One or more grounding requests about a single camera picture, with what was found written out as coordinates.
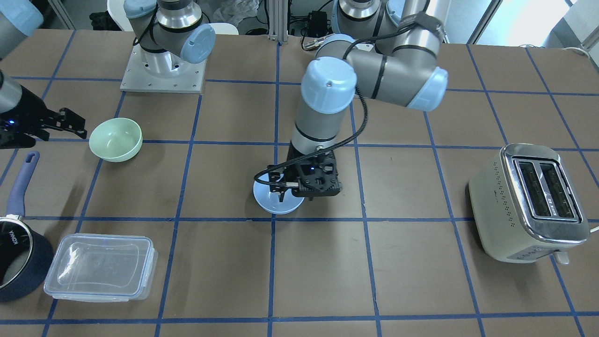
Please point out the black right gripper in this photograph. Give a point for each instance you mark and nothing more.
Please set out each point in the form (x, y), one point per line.
(23, 113)

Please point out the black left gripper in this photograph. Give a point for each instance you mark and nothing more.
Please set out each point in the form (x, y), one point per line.
(293, 156)

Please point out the blue bowl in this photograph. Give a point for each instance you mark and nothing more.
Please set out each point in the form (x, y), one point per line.
(269, 201)

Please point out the green bowl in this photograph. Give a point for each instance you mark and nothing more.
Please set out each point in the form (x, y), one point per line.
(116, 140)

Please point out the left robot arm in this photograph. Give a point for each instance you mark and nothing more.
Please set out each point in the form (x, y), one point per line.
(381, 49)

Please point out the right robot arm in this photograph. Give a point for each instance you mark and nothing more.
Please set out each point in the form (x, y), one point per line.
(175, 26)

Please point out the blue saucepan with lid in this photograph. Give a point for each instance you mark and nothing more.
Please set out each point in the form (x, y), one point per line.
(25, 255)

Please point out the clear plastic container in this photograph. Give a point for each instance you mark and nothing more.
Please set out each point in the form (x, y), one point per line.
(102, 268)

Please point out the cream toaster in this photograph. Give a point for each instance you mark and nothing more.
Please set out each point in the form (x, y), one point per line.
(526, 207)

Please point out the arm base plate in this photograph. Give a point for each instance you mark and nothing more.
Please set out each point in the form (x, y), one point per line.
(161, 73)

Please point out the aluminium frame post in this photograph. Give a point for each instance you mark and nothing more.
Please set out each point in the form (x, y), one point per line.
(278, 20)

